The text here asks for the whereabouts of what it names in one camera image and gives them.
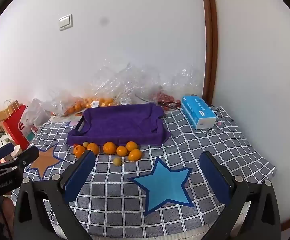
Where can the grey checkered star tablecloth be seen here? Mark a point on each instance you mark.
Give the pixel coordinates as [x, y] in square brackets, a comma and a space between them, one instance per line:
[110, 192]

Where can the blue tissue pack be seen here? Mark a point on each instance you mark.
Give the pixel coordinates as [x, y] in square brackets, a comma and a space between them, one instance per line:
[197, 110]

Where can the white plastic bag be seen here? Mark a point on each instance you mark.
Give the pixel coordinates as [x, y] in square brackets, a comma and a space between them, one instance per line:
[35, 116]

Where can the clear bag of large oranges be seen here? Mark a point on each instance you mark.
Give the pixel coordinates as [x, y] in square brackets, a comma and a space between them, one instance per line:
[73, 108]

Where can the clear bag of small oranges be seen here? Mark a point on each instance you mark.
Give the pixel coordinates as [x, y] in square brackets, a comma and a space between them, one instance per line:
[101, 102]

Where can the purple towel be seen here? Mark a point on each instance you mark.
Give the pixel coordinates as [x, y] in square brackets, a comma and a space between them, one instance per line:
[122, 122]

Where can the red paper bag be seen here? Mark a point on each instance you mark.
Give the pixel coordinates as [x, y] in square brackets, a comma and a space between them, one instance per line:
[15, 130]

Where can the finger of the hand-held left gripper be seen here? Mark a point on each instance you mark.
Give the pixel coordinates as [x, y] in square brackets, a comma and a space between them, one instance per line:
[2, 151]
[27, 156]

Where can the small yellow-green fruit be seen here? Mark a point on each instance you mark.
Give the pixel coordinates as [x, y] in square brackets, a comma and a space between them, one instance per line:
[117, 161]

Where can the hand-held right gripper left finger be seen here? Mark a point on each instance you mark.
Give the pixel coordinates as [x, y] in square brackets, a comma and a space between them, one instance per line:
[77, 175]

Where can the clear bag of red fruits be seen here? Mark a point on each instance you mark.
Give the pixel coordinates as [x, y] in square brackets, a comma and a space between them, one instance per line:
[165, 96]

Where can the black tray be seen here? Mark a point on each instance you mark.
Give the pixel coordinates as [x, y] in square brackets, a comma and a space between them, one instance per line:
[80, 126]

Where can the clear bag of yellow fruits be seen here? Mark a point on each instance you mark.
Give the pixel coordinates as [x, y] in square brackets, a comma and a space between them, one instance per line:
[127, 92]

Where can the brown wooden door frame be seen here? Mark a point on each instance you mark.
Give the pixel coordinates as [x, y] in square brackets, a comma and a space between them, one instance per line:
[209, 42]

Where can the floral printed cloth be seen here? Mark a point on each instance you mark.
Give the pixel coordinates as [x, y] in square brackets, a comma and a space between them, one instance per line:
[2, 140]

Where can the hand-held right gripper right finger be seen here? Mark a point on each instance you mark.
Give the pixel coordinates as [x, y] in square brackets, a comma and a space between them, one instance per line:
[215, 177]

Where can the small orange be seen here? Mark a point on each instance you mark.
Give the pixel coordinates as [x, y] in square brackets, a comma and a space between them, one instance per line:
[85, 144]

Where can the orange mandarin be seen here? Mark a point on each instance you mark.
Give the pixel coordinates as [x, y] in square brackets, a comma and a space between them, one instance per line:
[131, 145]
[135, 154]
[109, 147]
[121, 151]
[78, 151]
[93, 147]

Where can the white wall switch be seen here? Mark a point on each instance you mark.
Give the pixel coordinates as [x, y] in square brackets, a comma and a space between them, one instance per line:
[65, 22]

